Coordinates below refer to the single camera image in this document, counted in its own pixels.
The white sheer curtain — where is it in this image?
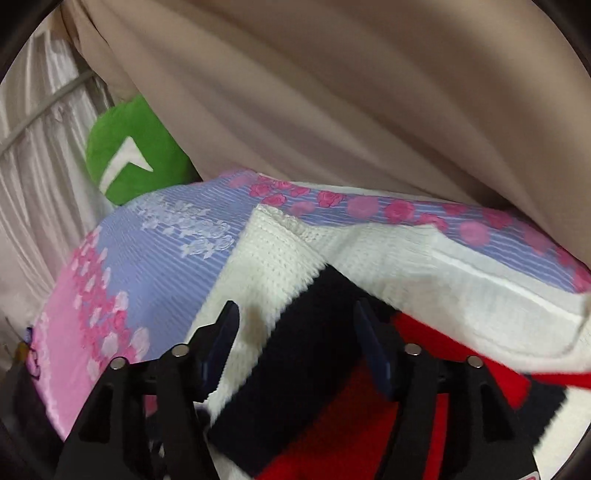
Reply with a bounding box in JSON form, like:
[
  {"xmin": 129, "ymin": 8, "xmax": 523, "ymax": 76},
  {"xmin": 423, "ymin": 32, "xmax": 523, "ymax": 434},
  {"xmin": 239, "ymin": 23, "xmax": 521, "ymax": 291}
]
[{"xmin": 0, "ymin": 23, "xmax": 116, "ymax": 370}]

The grey metal rail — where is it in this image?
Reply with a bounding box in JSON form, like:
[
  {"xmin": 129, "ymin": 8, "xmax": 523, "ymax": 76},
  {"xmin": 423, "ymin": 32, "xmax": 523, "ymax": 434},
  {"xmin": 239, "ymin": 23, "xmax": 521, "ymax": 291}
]
[{"xmin": 0, "ymin": 71, "xmax": 95, "ymax": 155}]

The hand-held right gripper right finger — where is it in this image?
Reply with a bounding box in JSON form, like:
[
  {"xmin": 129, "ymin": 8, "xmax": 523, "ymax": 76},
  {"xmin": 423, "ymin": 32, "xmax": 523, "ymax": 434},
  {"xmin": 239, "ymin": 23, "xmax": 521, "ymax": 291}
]
[{"xmin": 355, "ymin": 299, "xmax": 541, "ymax": 480}]

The white navy red knit sweater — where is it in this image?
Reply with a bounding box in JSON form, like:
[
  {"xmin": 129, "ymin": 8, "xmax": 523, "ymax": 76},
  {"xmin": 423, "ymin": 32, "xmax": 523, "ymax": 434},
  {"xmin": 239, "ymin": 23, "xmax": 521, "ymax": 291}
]
[{"xmin": 182, "ymin": 205, "xmax": 591, "ymax": 480}]

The green plush pillow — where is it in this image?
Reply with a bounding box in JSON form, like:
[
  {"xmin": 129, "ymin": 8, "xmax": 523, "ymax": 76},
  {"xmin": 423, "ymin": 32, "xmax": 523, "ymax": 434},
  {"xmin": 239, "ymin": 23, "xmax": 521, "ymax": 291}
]
[{"xmin": 85, "ymin": 92, "xmax": 199, "ymax": 206}]

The beige ribbed garment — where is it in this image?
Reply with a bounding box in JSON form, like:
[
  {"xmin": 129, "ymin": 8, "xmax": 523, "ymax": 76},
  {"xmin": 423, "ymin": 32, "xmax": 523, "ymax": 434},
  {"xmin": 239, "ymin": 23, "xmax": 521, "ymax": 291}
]
[{"xmin": 60, "ymin": 0, "xmax": 591, "ymax": 268}]

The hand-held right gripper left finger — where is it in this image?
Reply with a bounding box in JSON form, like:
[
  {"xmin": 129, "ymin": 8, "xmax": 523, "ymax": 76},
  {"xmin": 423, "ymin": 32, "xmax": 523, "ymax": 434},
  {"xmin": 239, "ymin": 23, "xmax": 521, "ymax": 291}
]
[{"xmin": 55, "ymin": 301, "xmax": 240, "ymax": 480}]

